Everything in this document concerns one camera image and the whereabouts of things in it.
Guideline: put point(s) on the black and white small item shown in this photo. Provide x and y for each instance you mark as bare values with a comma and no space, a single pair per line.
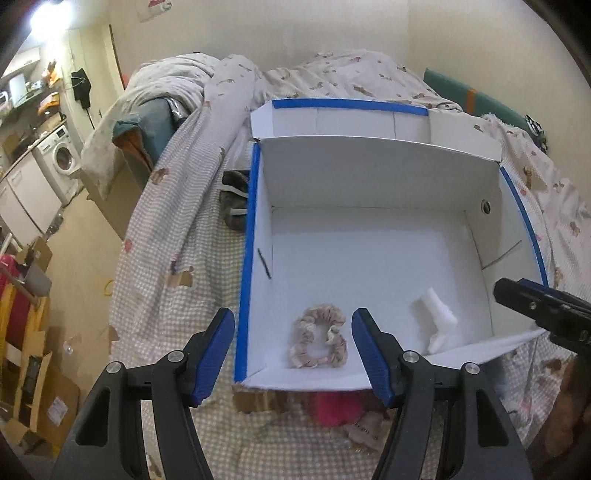
536,131

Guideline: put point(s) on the teal headboard cushion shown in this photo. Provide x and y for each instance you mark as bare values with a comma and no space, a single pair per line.
457,90

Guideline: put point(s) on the beige bed base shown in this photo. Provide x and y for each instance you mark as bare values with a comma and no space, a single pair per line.
124,203

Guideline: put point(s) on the black hanging garment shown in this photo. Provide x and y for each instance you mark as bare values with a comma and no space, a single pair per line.
82,87

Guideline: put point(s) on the red suitcase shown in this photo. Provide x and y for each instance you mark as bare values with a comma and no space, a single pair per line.
11,300

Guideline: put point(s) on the person's right hand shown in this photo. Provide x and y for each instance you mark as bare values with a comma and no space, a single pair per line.
565,410

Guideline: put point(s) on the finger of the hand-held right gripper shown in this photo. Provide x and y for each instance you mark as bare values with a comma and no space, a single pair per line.
577,340
531,302

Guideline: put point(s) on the orange cloth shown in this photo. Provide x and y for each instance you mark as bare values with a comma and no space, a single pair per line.
131,147

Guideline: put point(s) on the cluttered kitchen shelf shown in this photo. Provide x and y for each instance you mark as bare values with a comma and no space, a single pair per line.
32,87

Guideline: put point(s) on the white fluffy cloth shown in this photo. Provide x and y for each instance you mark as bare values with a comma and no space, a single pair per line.
436,309

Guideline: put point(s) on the grey striped cloth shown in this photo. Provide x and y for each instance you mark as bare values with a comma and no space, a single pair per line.
233,198

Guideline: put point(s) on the teal pillow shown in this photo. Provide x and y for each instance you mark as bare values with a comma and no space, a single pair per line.
154,124

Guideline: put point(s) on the white washing machine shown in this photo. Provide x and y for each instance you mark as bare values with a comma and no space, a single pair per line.
60,161

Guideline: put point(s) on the flattened cardboard box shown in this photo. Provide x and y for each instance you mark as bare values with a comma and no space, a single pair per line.
55,401

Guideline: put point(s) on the pink plush toy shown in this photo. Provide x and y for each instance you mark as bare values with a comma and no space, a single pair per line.
330,408

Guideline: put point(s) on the white crumpled duvet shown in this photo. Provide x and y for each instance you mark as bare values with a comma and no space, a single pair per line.
152,83

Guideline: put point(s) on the pink fluffy item with tag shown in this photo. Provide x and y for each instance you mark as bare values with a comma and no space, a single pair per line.
364,431

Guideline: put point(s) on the wall decoration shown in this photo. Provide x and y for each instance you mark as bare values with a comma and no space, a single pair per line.
154,9

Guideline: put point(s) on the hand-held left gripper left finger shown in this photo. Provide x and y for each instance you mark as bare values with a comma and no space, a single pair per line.
214,350

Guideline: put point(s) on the white cardboard box blue tape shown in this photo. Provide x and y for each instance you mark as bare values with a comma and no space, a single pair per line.
369,258

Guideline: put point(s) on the white cabinet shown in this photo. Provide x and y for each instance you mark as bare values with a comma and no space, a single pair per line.
25,194

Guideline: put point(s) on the beige scrunchie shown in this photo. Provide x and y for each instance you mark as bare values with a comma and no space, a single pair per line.
300,327

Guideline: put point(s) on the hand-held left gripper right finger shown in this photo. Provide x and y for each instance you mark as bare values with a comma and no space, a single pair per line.
369,350

